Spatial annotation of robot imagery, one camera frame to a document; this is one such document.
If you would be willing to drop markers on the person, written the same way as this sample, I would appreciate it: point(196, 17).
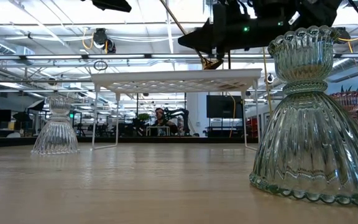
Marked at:
point(159, 114)

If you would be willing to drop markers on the green leafy plant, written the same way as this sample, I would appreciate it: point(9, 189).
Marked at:
point(144, 117)

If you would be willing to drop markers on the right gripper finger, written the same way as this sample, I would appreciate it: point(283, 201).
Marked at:
point(202, 31)
point(202, 45)

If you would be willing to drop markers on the black frame rail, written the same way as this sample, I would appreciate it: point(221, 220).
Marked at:
point(166, 140)

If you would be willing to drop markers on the black background robot arm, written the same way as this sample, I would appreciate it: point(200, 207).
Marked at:
point(182, 113)

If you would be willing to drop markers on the clear glass candle holder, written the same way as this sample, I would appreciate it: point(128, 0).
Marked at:
point(56, 137)

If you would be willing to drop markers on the pink glass candle holder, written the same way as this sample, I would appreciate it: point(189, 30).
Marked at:
point(350, 101)

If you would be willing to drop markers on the large clear ribbed glass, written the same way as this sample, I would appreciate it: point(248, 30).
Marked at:
point(309, 140)

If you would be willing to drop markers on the yellow pole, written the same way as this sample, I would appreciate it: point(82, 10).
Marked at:
point(265, 62)

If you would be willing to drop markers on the long ceiling light bar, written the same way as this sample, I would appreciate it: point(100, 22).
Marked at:
point(57, 57)

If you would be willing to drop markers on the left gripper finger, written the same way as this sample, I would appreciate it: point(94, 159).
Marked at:
point(112, 4)

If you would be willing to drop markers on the black softbox lamp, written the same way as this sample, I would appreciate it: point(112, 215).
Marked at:
point(37, 105)

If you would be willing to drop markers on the black wall monitor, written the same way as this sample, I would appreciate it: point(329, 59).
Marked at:
point(222, 107)

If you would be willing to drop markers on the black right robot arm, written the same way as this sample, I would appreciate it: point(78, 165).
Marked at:
point(315, 12)

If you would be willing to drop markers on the white lattice shelf rack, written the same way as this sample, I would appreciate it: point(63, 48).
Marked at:
point(179, 74)

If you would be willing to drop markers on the tall gold candlestick holder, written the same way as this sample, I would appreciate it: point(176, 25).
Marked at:
point(211, 64)

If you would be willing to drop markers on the small white table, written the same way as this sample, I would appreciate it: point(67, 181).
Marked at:
point(157, 127)

